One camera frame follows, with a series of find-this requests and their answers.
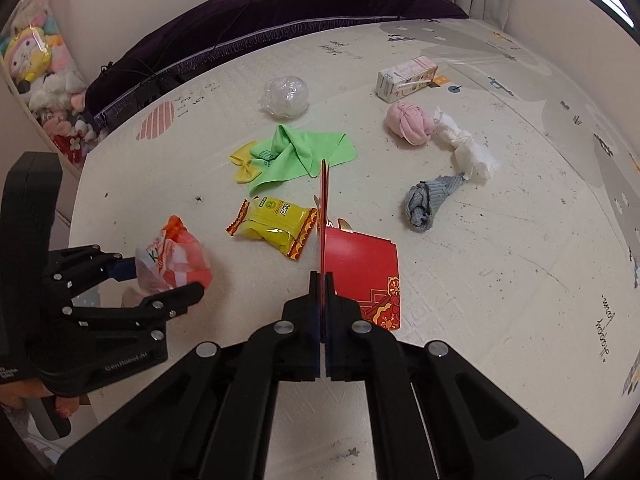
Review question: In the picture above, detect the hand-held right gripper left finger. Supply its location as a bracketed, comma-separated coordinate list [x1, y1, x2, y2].
[55, 270, 323, 480]

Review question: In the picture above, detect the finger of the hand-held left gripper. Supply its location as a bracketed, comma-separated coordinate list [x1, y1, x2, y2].
[60, 281, 205, 345]
[42, 244, 139, 307]

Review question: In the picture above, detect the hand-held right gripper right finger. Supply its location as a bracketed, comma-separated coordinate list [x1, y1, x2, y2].
[325, 272, 586, 480]

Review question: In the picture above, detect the orange snack packet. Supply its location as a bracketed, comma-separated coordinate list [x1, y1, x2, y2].
[122, 215, 213, 308]

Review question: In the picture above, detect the yellow snack packet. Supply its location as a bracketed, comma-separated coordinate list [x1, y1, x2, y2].
[225, 197, 319, 262]

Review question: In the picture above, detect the grey sock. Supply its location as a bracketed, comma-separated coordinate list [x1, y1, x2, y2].
[404, 172, 467, 233]

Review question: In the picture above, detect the yellow cloth bow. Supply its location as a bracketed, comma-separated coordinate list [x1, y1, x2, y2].
[230, 141, 261, 185]

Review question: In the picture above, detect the green cloth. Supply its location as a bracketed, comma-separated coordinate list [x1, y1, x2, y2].
[247, 124, 358, 196]

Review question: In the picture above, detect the white tissue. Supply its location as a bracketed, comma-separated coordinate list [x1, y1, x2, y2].
[432, 106, 502, 183]

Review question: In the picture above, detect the pink sock ball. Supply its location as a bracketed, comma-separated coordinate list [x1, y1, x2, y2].
[385, 101, 436, 147]

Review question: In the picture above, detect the clear plastic wrap ball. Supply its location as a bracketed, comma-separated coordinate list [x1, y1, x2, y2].
[258, 75, 310, 120]

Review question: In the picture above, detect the white drink carton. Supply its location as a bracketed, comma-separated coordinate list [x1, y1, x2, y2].
[376, 56, 438, 104]

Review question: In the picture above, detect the person's left hand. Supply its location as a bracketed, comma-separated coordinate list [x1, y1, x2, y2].
[0, 381, 84, 418]

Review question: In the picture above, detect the pile of plush toys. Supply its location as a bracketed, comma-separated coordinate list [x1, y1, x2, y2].
[0, 0, 98, 171]

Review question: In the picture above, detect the dark purple blanket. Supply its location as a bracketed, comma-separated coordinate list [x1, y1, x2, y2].
[82, 0, 471, 133]

